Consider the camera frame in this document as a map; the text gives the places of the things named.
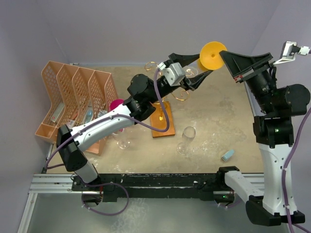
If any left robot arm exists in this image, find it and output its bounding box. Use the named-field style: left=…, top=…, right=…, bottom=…
left=56, top=53, right=223, bottom=190

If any pink plastic wine glass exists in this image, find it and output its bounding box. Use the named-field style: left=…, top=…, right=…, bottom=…
left=109, top=99, right=124, bottom=111

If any silver red tube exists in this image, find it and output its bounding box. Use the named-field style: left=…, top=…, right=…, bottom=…
left=51, top=102, right=65, bottom=123

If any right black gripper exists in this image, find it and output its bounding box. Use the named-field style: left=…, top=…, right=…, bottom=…
left=220, top=50, right=276, bottom=113

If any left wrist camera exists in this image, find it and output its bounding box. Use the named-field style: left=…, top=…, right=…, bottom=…
left=157, top=62, right=186, bottom=81

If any black table front rail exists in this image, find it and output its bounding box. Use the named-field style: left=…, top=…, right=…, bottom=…
left=29, top=166, right=267, bottom=202

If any purple cable loop under table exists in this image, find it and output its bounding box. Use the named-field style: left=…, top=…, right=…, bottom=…
left=81, top=181, right=132, bottom=216

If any yellow plastic wine glass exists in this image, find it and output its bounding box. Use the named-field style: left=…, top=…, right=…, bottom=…
left=197, top=41, right=227, bottom=71

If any round white blue tin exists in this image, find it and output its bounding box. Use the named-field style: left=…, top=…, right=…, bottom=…
left=97, top=110, right=107, bottom=118

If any orange plastic file organizer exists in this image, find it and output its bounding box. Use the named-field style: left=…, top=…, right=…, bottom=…
left=35, top=61, right=119, bottom=143

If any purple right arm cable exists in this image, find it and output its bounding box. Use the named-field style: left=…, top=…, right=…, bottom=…
left=281, top=114, right=311, bottom=233

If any clear glass left front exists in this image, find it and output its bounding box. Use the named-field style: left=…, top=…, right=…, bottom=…
left=112, top=128, right=130, bottom=150

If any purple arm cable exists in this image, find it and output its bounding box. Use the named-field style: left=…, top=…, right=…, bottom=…
left=45, top=67, right=171, bottom=170
left=281, top=114, right=311, bottom=233

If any blue toothbrush package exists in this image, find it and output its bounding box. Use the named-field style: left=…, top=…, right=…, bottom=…
left=84, top=109, right=93, bottom=124

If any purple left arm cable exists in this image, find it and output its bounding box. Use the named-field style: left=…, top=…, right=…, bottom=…
left=45, top=67, right=171, bottom=170

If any gold wire wine glass rack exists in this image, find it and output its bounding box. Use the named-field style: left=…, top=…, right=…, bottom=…
left=144, top=61, right=198, bottom=138

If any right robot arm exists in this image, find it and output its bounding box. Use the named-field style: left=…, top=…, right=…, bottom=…
left=216, top=51, right=311, bottom=226

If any light blue small box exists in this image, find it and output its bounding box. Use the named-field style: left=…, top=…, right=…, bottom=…
left=221, top=150, right=235, bottom=162

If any clear champagne flute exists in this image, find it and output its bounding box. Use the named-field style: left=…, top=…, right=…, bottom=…
left=177, top=126, right=196, bottom=155

